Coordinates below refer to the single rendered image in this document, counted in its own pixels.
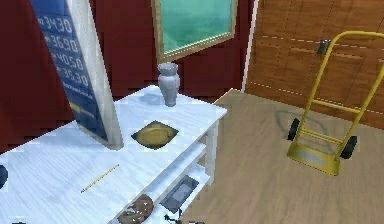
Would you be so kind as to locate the yellow hand truck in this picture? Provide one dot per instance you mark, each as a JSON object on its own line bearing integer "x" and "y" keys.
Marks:
{"x": 320, "y": 156}

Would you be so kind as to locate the brown round basket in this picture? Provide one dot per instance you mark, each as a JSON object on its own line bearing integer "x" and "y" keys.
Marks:
{"x": 137, "y": 209}

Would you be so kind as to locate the yellow pencil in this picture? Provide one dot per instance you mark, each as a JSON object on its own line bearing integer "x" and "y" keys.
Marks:
{"x": 100, "y": 178}

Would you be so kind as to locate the white shelf table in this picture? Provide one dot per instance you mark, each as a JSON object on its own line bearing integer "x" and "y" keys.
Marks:
{"x": 166, "y": 110}

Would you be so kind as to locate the dark blue round object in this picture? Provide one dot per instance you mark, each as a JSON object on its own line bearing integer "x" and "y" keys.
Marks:
{"x": 2, "y": 176}

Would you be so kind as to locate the grey laptop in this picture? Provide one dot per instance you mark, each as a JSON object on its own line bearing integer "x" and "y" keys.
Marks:
{"x": 179, "y": 193}

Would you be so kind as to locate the brown wooden door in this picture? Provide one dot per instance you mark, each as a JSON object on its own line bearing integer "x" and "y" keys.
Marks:
{"x": 300, "y": 50}

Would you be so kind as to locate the grey ribbed vase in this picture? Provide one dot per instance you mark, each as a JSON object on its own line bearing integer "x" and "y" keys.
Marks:
{"x": 168, "y": 83}

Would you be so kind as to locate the yellow dish dark rim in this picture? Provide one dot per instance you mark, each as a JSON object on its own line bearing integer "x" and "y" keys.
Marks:
{"x": 155, "y": 134}

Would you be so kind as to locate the green framed wall picture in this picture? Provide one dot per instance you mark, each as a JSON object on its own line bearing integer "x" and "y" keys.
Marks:
{"x": 195, "y": 23}

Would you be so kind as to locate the blue sign board white frame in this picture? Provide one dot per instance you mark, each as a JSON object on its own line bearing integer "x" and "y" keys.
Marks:
{"x": 70, "y": 66}

